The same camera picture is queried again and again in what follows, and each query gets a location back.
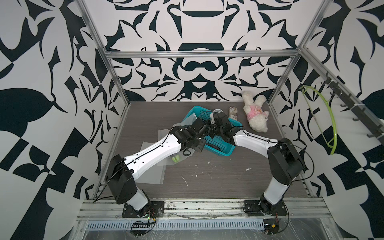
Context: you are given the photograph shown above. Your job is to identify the lower translucent zip bags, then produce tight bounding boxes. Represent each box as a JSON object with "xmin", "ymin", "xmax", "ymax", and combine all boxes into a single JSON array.
[{"xmin": 136, "ymin": 140, "xmax": 167, "ymax": 185}]

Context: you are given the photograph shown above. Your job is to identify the black hook rail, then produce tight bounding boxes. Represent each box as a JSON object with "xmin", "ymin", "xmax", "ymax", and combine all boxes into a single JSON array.
[{"xmin": 322, "ymin": 71, "xmax": 384, "ymax": 145}]

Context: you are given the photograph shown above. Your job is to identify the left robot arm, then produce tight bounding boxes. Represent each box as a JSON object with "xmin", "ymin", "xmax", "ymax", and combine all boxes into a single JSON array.
[{"xmin": 105, "ymin": 118, "xmax": 212, "ymax": 212}]

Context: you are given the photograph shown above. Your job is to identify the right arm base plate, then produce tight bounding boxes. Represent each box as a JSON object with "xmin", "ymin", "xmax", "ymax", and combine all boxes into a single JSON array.
[{"xmin": 243, "ymin": 200, "xmax": 288, "ymax": 217}]

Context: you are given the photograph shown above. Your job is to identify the white plush toy pink shirt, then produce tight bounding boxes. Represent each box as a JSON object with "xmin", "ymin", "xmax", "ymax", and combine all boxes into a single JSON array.
[{"xmin": 242, "ymin": 91, "xmax": 270, "ymax": 133}]

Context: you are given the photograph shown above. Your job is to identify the teal plastic basket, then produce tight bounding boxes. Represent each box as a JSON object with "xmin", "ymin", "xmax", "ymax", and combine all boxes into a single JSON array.
[{"xmin": 184, "ymin": 106, "xmax": 235, "ymax": 157}]

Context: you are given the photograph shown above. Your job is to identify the aluminium frame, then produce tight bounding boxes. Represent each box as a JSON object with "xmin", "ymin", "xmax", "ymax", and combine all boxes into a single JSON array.
[{"xmin": 80, "ymin": 1, "xmax": 384, "ymax": 240}]

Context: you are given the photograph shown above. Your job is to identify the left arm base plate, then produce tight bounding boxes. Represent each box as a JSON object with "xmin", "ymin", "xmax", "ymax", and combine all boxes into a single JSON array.
[{"xmin": 122, "ymin": 201, "xmax": 165, "ymax": 218}]

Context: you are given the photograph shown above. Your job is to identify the translucent zip bag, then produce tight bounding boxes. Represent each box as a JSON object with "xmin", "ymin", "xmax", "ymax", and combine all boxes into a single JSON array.
[{"xmin": 157, "ymin": 114, "xmax": 197, "ymax": 166}]

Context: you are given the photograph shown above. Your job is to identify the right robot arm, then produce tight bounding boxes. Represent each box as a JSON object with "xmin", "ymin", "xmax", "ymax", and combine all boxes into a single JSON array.
[{"xmin": 211, "ymin": 112, "xmax": 306, "ymax": 213}]

